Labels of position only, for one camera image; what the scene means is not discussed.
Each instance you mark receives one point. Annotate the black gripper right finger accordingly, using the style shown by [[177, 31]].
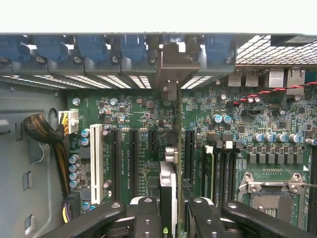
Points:
[[205, 220]]

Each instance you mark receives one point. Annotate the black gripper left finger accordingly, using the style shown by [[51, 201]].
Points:
[[147, 220]]

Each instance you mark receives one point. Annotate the black RAM slot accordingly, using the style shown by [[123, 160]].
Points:
[[234, 173], [226, 173], [218, 173]]

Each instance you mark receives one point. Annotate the CPU socket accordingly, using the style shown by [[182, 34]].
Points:
[[272, 205]]

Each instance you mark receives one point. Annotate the white expansion slot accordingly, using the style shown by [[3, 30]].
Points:
[[96, 161]]

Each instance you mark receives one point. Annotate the short black expansion slot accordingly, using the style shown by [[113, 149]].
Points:
[[152, 141]]

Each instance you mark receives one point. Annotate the green motherboard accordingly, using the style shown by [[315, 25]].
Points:
[[138, 116]]

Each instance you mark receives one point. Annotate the silver locking lever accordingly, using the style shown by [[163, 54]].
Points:
[[309, 185]]

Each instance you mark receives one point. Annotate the open black PC case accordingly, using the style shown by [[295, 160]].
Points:
[[24, 148]]

